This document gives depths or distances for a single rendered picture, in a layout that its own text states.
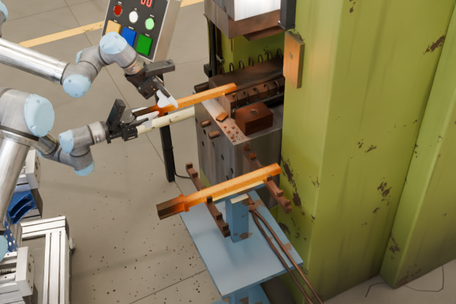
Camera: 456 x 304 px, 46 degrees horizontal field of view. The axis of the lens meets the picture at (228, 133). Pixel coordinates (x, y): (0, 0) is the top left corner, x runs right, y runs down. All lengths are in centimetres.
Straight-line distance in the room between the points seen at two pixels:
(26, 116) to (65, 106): 215
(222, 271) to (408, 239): 94
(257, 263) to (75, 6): 358
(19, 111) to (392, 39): 113
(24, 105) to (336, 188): 111
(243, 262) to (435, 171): 81
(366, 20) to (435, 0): 26
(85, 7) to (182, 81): 144
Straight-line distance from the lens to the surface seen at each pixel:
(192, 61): 408
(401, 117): 199
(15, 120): 170
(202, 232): 195
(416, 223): 239
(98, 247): 292
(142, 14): 242
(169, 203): 167
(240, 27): 190
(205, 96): 207
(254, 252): 190
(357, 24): 159
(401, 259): 259
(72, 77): 176
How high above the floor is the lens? 227
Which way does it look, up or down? 42 degrees down
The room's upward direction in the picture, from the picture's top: 2 degrees counter-clockwise
